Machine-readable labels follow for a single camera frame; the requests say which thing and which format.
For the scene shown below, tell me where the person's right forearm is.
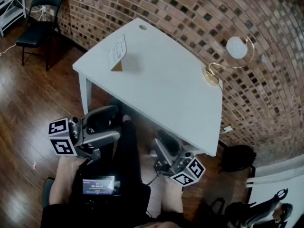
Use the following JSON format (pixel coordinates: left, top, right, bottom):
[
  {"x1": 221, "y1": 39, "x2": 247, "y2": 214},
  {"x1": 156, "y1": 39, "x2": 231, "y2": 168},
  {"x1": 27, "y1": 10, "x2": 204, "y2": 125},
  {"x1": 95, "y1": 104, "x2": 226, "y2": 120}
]
[{"x1": 161, "y1": 177, "x2": 184, "y2": 214}]

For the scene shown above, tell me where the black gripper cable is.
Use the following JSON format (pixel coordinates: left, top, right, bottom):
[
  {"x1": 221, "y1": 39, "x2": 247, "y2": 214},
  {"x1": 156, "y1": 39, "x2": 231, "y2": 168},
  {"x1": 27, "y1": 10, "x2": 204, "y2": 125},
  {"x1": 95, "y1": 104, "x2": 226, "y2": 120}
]
[{"x1": 142, "y1": 167, "x2": 162, "y2": 187}]

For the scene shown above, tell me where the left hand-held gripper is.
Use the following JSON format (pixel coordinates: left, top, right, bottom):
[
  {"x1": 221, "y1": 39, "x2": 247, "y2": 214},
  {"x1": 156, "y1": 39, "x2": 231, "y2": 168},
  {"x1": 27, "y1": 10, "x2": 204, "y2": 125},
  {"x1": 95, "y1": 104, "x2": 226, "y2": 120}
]
[{"x1": 48, "y1": 105, "x2": 121, "y2": 163}]

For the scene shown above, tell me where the black folding chair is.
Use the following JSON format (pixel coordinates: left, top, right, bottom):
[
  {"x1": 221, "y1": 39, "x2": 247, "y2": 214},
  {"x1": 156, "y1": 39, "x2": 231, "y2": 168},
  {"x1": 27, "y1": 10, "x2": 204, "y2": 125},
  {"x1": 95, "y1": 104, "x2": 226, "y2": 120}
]
[{"x1": 16, "y1": 0, "x2": 63, "y2": 71}]

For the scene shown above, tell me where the dark grey chair armrest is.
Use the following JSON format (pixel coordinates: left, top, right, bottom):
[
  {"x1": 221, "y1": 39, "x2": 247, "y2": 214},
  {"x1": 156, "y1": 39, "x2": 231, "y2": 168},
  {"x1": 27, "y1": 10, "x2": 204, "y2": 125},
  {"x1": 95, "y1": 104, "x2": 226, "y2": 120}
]
[{"x1": 42, "y1": 177, "x2": 56, "y2": 210}]

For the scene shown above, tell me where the white table leg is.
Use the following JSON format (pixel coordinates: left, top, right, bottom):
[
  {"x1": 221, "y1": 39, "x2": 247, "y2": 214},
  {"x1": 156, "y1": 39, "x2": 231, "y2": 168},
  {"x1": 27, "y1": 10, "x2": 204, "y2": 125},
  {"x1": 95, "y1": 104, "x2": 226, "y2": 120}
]
[{"x1": 79, "y1": 72, "x2": 93, "y2": 115}]

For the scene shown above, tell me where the gold lamp with white globe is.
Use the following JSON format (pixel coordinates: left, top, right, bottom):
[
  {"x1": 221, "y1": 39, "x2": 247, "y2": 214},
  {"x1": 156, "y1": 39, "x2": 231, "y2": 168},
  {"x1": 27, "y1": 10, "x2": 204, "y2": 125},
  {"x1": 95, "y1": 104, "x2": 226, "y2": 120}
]
[{"x1": 202, "y1": 36, "x2": 255, "y2": 86}]

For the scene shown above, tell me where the black recorder with screen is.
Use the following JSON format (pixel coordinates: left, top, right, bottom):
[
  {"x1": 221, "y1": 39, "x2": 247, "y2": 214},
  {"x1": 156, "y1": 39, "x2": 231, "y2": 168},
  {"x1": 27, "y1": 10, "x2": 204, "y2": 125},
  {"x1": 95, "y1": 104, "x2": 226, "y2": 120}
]
[{"x1": 78, "y1": 173, "x2": 122, "y2": 199}]

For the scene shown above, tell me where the black backpack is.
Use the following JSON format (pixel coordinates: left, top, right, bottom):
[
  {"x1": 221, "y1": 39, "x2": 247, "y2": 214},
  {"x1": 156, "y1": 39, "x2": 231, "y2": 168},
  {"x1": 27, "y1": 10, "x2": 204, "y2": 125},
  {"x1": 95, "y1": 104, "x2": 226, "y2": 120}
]
[{"x1": 218, "y1": 144, "x2": 257, "y2": 174}]

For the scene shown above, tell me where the white shelf rack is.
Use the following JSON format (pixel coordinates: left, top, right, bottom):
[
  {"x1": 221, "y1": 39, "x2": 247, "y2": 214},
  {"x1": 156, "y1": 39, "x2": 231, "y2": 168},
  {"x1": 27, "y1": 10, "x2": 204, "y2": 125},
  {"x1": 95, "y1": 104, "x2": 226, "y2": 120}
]
[{"x1": 0, "y1": 0, "x2": 27, "y2": 37}]

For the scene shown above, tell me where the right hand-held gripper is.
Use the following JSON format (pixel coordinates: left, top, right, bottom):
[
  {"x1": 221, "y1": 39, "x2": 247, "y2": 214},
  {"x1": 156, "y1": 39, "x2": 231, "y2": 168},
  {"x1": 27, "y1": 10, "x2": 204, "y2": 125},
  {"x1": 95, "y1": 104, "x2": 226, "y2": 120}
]
[{"x1": 151, "y1": 129, "x2": 206, "y2": 188}]

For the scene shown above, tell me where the person's left forearm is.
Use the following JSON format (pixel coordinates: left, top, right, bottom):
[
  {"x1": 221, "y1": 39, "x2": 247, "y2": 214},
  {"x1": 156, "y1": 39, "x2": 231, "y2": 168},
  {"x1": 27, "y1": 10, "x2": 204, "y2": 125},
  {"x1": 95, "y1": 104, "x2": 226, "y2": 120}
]
[{"x1": 48, "y1": 155, "x2": 83, "y2": 206}]

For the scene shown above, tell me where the white poster board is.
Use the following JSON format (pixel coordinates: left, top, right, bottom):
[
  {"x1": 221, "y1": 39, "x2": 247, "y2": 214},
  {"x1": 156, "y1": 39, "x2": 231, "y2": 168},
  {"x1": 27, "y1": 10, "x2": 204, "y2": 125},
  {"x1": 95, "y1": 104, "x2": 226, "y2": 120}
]
[{"x1": 246, "y1": 154, "x2": 304, "y2": 228}]

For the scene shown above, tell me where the white table card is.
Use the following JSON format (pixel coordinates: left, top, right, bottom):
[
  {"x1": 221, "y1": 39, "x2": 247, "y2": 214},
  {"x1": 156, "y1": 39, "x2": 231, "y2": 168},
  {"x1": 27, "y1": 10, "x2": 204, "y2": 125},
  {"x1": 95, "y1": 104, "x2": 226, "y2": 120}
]
[{"x1": 108, "y1": 33, "x2": 128, "y2": 72}]

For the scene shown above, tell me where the white cable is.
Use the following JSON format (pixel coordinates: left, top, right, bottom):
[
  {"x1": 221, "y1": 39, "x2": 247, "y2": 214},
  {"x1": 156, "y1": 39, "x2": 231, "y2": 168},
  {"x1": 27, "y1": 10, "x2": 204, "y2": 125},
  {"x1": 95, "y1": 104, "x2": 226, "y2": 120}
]
[{"x1": 0, "y1": 0, "x2": 47, "y2": 56}]

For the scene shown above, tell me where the black office chair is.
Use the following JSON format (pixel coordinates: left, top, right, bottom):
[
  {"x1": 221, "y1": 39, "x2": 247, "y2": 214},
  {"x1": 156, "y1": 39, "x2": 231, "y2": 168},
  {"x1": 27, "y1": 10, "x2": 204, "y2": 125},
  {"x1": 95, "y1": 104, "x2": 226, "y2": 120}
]
[{"x1": 209, "y1": 197, "x2": 295, "y2": 228}]

